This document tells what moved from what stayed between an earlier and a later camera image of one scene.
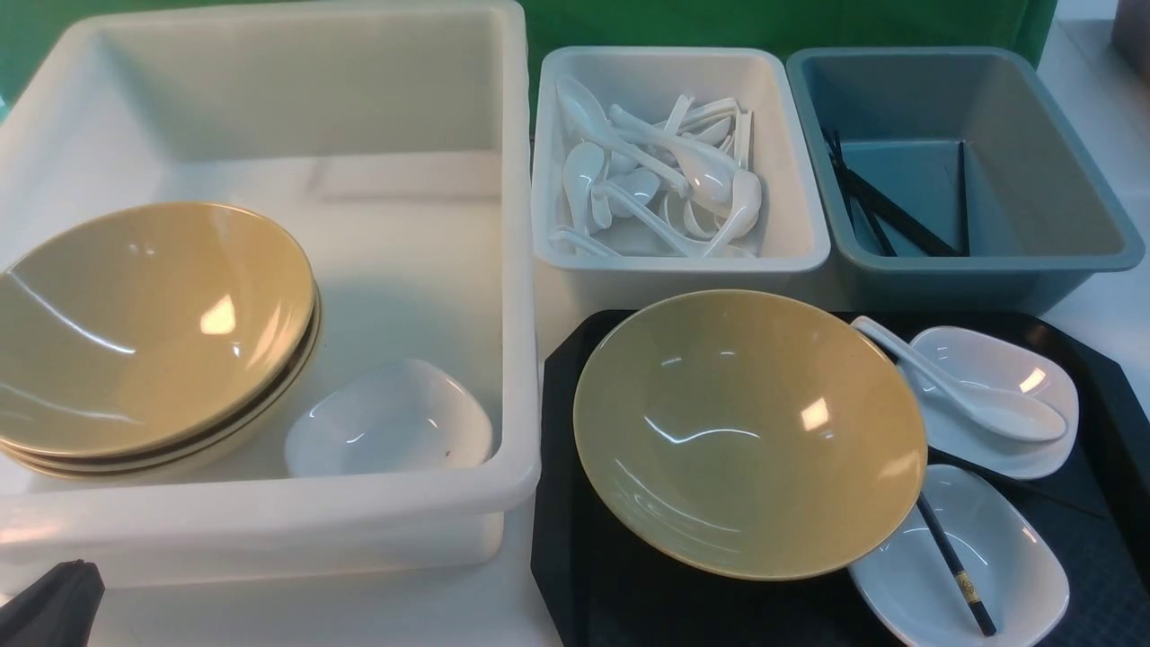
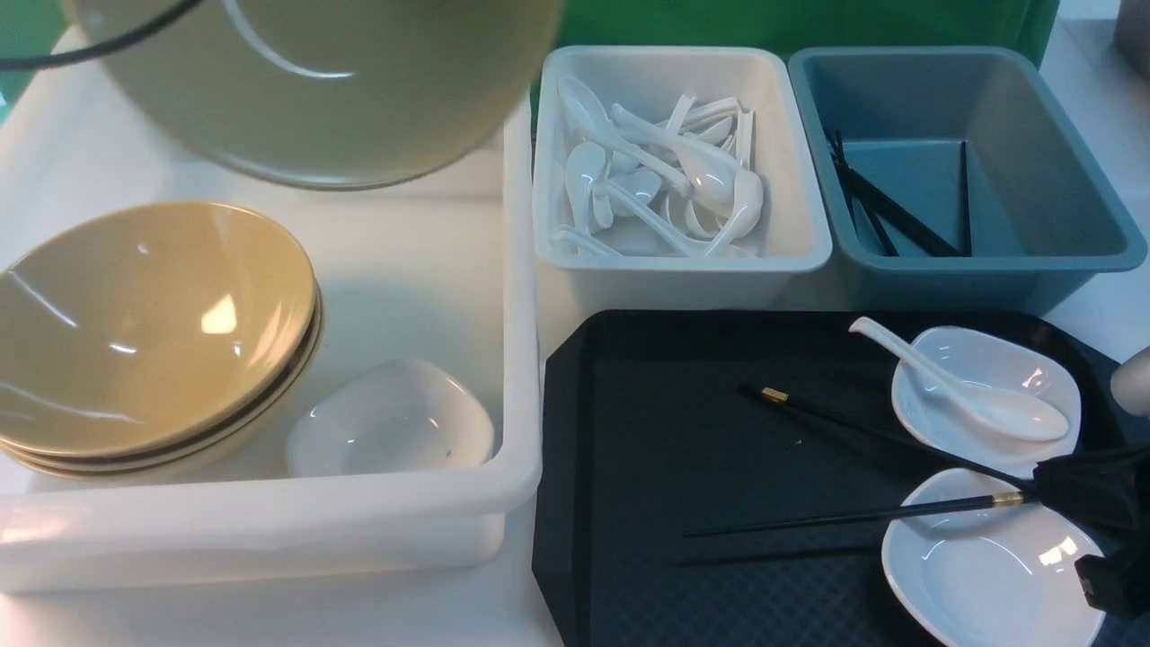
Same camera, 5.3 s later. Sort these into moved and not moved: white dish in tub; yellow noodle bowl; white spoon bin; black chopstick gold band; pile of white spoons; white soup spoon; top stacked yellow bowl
Moved: yellow noodle bowl; black chopstick gold band
Not moved: top stacked yellow bowl; white spoon bin; pile of white spoons; white soup spoon; white dish in tub
